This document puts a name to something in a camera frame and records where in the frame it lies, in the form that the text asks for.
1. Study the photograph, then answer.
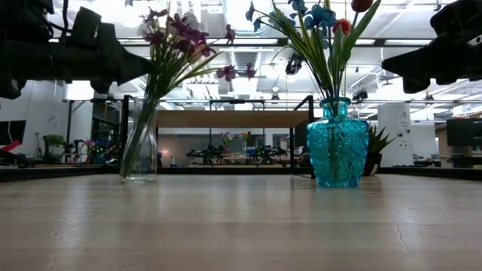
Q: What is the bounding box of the white round column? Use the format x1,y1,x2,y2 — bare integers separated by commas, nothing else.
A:
377,102,414,168

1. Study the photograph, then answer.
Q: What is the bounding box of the wooden shelf with black legs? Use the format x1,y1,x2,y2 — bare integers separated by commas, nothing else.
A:
120,94,316,180

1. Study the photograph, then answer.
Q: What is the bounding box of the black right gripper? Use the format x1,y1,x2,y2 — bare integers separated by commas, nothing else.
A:
381,0,482,96

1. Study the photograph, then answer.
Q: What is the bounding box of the blue artificial flower bunch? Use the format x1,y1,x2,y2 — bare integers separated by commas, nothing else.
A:
245,0,340,101

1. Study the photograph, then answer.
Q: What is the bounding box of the purple artificial flower bunch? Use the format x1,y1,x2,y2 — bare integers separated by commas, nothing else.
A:
124,5,257,178

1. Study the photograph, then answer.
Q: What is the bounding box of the dark red artificial tulip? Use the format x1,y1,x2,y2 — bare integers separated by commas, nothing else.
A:
338,0,382,99

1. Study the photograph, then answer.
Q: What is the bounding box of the clear glass vase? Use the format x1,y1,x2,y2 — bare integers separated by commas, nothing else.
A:
119,96,159,184

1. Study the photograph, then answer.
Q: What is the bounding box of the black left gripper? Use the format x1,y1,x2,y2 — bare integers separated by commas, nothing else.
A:
50,6,156,96

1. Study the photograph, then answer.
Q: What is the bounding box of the orange artificial tulip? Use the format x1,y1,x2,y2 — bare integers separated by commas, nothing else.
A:
331,17,353,99

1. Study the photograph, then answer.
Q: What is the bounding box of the black computer monitor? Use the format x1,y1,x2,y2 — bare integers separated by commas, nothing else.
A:
446,118,482,148

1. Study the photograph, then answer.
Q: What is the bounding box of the black aluminium table frame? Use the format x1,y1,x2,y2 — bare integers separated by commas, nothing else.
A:
0,165,482,184

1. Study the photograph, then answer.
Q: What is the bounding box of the blue patterned glass vase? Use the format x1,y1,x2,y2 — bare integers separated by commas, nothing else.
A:
307,96,370,188

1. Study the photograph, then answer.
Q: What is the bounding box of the black panel with red stripe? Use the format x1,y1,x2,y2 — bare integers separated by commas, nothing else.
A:
0,120,27,154

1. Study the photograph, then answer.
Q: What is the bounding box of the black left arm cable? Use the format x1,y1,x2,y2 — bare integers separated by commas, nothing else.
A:
59,0,72,37

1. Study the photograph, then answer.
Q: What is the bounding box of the small potted succulent plant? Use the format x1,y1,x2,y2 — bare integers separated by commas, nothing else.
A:
363,126,397,177

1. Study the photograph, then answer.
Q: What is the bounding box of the black overhead camera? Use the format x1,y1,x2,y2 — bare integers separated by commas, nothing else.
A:
285,52,305,76

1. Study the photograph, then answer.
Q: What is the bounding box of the green background plant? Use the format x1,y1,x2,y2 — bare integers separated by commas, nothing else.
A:
41,133,67,159

